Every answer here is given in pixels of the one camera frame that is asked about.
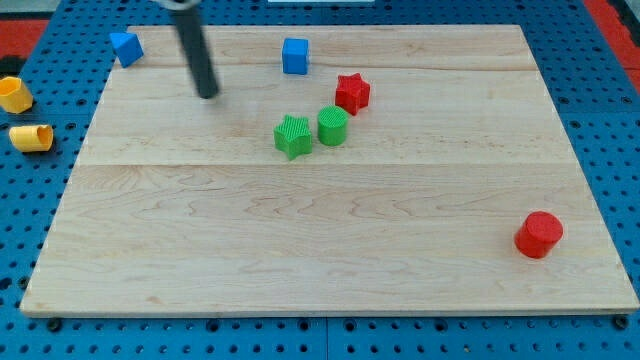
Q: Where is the blue cube block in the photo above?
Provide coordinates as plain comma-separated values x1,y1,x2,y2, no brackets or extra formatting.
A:
281,38,309,75

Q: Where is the blue triangle block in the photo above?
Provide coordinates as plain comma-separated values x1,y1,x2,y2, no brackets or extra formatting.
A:
109,32,144,68

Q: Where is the wooden board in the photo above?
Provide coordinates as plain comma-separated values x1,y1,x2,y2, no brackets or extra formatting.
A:
20,25,639,318

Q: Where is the green star block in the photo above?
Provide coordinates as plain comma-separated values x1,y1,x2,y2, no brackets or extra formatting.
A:
273,114,312,160

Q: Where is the green cylinder block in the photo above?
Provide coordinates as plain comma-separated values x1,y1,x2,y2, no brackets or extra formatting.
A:
317,106,349,146

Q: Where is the red star block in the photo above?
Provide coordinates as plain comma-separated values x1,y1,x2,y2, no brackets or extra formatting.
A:
334,73,371,115

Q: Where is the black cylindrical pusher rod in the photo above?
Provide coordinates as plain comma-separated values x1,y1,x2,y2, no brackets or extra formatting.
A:
166,0,219,99

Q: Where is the red cylinder block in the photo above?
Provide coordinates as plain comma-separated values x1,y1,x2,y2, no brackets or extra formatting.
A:
514,211,564,259

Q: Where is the yellow cylinder block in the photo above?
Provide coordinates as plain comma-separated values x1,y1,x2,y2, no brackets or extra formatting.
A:
9,125,54,153

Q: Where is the yellow hexagon block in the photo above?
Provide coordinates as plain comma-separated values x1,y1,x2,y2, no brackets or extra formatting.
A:
0,76,33,114

